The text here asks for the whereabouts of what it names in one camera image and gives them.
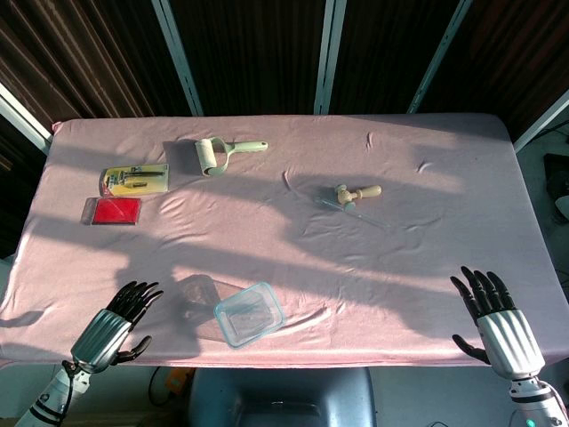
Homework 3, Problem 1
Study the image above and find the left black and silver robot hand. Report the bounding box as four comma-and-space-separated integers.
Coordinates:
69, 280, 164, 375

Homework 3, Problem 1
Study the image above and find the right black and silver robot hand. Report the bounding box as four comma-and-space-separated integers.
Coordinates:
449, 265, 547, 382

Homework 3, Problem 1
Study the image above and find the clear plastic container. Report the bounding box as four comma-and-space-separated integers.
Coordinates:
215, 284, 285, 350

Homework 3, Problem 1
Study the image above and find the clear container blue lid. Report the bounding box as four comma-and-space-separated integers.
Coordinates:
212, 281, 287, 350

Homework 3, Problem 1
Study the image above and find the red card in clear case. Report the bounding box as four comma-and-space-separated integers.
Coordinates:
81, 197, 143, 227

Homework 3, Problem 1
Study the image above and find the yellow razor blister pack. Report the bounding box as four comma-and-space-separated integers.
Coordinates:
98, 163, 171, 197

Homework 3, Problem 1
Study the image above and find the black equipment beside table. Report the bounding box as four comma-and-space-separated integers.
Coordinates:
542, 153, 569, 219

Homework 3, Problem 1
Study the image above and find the small wooden roller tool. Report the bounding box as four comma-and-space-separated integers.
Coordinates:
333, 183, 383, 211

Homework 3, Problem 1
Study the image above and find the pink tablecloth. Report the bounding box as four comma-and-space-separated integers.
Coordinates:
0, 113, 569, 370

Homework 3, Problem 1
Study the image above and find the pale green lint roller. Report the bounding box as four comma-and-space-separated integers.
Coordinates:
194, 137, 269, 178

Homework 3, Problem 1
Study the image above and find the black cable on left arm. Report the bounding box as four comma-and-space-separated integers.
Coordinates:
60, 359, 80, 427

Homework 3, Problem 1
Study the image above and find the black cable under table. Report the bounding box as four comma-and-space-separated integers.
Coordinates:
148, 367, 179, 407

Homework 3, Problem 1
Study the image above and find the grey metal frame post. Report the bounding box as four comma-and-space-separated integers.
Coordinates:
313, 0, 348, 116
0, 82, 54, 155
150, 0, 204, 117
406, 0, 473, 115
513, 88, 569, 153

